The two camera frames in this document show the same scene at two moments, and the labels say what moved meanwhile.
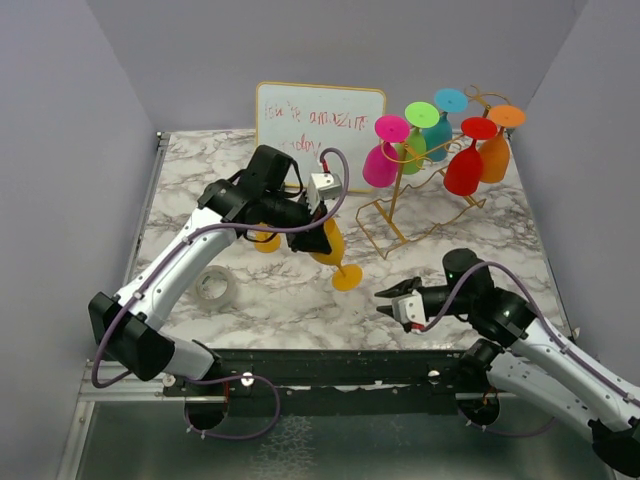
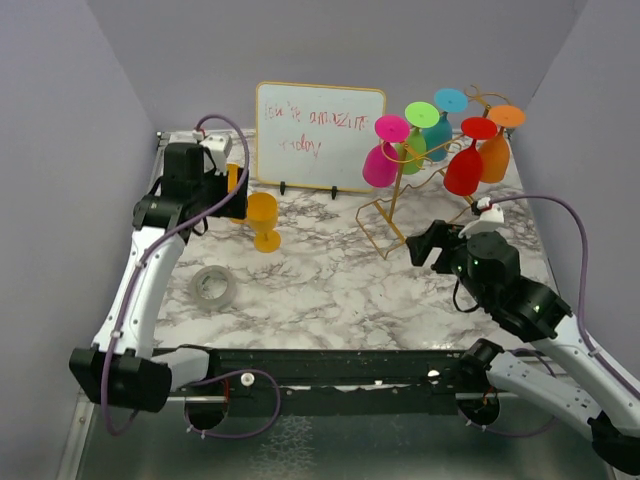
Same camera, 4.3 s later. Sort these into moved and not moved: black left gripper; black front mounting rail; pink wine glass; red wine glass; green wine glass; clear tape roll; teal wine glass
Moved: black left gripper
Not moved: green wine glass; red wine glass; teal wine glass; clear tape roll; pink wine glass; black front mounting rail
